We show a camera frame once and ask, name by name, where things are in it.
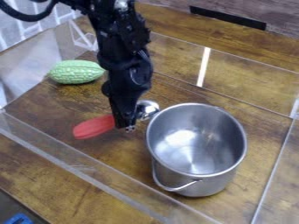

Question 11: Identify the clear acrylic barrier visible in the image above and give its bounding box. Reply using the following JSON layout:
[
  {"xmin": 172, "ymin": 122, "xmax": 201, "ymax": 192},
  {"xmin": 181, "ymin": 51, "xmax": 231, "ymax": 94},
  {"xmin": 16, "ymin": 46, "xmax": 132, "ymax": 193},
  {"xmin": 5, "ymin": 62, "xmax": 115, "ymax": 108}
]
[{"xmin": 0, "ymin": 20, "xmax": 299, "ymax": 224}]

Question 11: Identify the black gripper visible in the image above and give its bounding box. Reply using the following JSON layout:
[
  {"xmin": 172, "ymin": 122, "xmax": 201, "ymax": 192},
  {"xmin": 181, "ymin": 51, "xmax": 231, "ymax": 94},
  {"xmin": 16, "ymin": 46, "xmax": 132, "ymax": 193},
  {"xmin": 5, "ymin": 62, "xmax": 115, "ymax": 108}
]
[{"xmin": 96, "ymin": 47, "xmax": 155, "ymax": 134}]

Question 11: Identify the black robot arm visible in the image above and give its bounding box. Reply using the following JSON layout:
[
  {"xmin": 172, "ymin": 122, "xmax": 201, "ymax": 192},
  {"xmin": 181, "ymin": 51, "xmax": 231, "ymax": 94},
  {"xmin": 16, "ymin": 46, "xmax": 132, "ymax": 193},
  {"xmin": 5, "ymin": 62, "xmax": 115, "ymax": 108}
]
[{"xmin": 0, "ymin": 0, "xmax": 153, "ymax": 131}]

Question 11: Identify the stainless steel pot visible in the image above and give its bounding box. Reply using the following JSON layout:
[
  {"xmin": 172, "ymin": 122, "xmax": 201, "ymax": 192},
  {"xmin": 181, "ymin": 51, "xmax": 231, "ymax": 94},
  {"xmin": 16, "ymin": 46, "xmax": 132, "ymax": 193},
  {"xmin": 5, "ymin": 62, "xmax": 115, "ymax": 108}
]
[{"xmin": 145, "ymin": 102, "xmax": 248, "ymax": 197}]

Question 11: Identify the blue object at corner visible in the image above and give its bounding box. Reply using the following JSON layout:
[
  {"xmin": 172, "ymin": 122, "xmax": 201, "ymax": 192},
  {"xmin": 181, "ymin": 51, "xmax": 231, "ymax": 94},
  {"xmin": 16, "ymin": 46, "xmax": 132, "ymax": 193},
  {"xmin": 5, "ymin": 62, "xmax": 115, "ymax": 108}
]
[{"xmin": 4, "ymin": 213, "xmax": 33, "ymax": 224}]

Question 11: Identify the green bitter gourd toy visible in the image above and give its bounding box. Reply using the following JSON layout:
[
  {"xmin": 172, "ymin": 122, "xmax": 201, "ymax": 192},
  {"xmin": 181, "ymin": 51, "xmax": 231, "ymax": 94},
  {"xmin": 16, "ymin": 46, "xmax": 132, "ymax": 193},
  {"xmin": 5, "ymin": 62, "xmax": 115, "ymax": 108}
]
[{"xmin": 49, "ymin": 59, "xmax": 105, "ymax": 85}]

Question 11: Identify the pink handled metal spoon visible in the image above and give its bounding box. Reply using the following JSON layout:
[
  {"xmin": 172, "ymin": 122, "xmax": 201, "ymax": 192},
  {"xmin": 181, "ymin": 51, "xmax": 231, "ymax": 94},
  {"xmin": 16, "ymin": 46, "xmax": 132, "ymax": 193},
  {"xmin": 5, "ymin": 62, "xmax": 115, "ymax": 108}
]
[{"xmin": 72, "ymin": 100, "xmax": 160, "ymax": 139}]

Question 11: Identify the black wall vent strip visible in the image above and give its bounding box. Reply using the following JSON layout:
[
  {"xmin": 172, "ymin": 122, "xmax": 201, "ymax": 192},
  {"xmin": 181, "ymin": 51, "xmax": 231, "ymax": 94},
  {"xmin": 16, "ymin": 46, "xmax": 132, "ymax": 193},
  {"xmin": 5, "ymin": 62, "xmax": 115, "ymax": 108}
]
[{"xmin": 189, "ymin": 5, "xmax": 267, "ymax": 31}]

